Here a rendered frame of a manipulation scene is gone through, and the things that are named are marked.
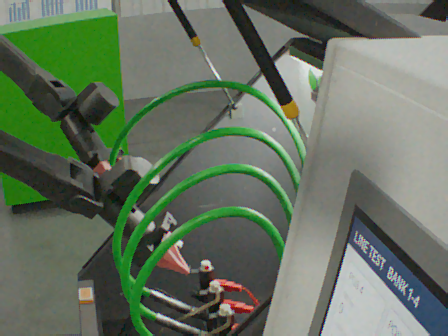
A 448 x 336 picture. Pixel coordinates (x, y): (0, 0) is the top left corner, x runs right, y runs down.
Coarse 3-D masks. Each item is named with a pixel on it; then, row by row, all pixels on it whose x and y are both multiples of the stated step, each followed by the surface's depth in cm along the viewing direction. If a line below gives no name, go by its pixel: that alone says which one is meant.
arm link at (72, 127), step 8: (72, 112) 124; (80, 112) 124; (64, 120) 124; (72, 120) 124; (80, 120) 124; (64, 128) 124; (72, 128) 123; (80, 128) 123; (88, 128) 124; (72, 136) 123
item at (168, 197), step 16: (192, 176) 92; (208, 176) 92; (256, 176) 94; (176, 192) 92; (160, 208) 92; (288, 208) 97; (144, 224) 93; (288, 224) 98; (128, 256) 94; (128, 272) 95; (128, 288) 95; (160, 320) 98
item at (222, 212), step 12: (204, 216) 86; (216, 216) 86; (228, 216) 86; (240, 216) 87; (252, 216) 87; (180, 228) 86; (192, 228) 86; (264, 228) 88; (168, 240) 86; (276, 240) 89; (156, 252) 86; (144, 264) 87; (156, 264) 86; (144, 276) 86; (132, 300) 87; (132, 312) 88
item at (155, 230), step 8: (136, 208) 112; (128, 216) 110; (136, 216) 111; (168, 216) 114; (128, 224) 110; (136, 224) 110; (152, 224) 112; (160, 224) 111; (168, 224) 111; (128, 232) 111; (152, 232) 111; (160, 232) 110; (128, 240) 112; (144, 240) 111; (152, 240) 111; (136, 248) 113
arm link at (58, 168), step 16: (0, 144) 96; (16, 144) 99; (0, 160) 97; (16, 160) 98; (32, 160) 99; (48, 160) 102; (64, 160) 106; (16, 176) 100; (32, 176) 101; (48, 176) 101; (64, 176) 103; (80, 176) 106; (48, 192) 103; (64, 192) 104; (80, 192) 104; (64, 208) 106
